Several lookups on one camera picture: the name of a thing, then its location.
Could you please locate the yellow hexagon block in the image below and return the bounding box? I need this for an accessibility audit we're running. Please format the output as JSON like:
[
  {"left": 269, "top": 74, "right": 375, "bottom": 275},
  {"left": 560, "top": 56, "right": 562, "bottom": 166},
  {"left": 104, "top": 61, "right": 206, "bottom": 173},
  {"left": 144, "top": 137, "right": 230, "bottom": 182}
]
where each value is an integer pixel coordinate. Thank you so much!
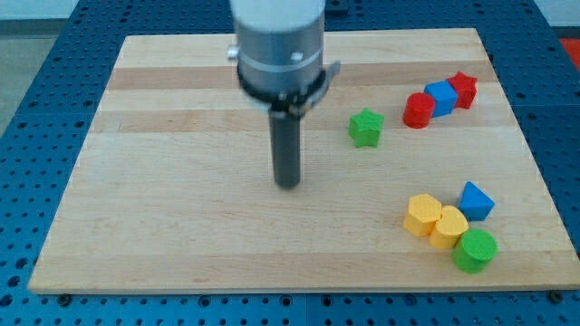
[{"left": 403, "top": 194, "right": 442, "bottom": 237}]

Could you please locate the wooden board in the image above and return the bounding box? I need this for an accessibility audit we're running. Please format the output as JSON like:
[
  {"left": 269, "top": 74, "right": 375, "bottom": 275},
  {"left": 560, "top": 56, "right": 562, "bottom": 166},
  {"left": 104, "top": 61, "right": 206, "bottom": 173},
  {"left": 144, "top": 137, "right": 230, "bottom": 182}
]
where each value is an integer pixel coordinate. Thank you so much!
[{"left": 28, "top": 28, "right": 579, "bottom": 294}]

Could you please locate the yellow heart block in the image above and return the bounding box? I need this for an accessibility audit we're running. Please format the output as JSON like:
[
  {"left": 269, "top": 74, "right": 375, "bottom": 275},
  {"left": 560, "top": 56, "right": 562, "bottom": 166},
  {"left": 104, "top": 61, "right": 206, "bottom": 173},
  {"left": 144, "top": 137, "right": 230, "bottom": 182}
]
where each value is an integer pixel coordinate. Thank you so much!
[{"left": 429, "top": 206, "right": 469, "bottom": 249}]

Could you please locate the green star block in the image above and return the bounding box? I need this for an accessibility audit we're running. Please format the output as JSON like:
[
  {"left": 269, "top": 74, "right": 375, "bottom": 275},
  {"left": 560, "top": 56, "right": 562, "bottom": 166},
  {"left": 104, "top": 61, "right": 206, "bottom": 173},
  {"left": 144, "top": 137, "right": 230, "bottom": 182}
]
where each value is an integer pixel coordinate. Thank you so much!
[{"left": 348, "top": 108, "right": 384, "bottom": 148}]

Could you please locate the red star block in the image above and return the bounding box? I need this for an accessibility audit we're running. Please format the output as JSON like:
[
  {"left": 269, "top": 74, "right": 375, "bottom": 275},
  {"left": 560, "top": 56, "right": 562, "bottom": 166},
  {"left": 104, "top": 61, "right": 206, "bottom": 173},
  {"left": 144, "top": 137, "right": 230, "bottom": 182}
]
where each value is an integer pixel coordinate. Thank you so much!
[{"left": 447, "top": 72, "right": 478, "bottom": 110}]

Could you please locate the blue triangle block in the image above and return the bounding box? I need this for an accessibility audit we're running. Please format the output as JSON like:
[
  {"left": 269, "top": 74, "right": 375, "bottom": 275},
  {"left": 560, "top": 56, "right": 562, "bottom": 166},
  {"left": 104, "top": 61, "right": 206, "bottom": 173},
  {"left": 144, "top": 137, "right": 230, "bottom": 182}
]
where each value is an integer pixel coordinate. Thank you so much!
[{"left": 457, "top": 181, "right": 495, "bottom": 222}]

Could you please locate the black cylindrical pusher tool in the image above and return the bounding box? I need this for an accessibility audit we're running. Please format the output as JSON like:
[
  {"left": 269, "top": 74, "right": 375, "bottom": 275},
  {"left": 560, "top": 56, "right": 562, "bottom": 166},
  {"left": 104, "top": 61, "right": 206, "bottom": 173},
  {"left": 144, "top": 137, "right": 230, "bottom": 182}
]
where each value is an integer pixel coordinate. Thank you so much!
[{"left": 268, "top": 110, "right": 301, "bottom": 189}]

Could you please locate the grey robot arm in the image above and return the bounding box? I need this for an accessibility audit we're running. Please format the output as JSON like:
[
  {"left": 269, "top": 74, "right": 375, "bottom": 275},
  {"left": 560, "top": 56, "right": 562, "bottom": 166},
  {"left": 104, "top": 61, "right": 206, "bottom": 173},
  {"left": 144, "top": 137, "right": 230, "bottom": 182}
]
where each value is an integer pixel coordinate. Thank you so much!
[{"left": 227, "top": 0, "right": 341, "bottom": 189}]

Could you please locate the green cylinder block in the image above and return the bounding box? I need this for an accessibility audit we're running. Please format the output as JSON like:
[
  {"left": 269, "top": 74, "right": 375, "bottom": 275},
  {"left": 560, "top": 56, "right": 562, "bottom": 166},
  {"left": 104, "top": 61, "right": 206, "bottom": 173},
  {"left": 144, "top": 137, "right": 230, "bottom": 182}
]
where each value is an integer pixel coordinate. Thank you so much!
[{"left": 452, "top": 228, "right": 498, "bottom": 273}]

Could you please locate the red cylinder block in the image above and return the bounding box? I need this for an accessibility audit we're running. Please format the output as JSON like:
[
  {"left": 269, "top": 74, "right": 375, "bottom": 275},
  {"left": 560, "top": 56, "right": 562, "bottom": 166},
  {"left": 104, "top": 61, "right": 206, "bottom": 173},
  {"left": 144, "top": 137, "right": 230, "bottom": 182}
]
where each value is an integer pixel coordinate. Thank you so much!
[{"left": 402, "top": 92, "right": 436, "bottom": 129}]

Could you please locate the blue cube block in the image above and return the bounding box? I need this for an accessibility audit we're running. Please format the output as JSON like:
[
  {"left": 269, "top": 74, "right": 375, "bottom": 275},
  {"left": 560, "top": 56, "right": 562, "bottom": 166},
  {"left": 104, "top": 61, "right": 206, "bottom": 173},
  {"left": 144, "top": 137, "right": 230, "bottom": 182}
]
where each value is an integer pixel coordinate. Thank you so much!
[{"left": 424, "top": 80, "right": 458, "bottom": 118}]

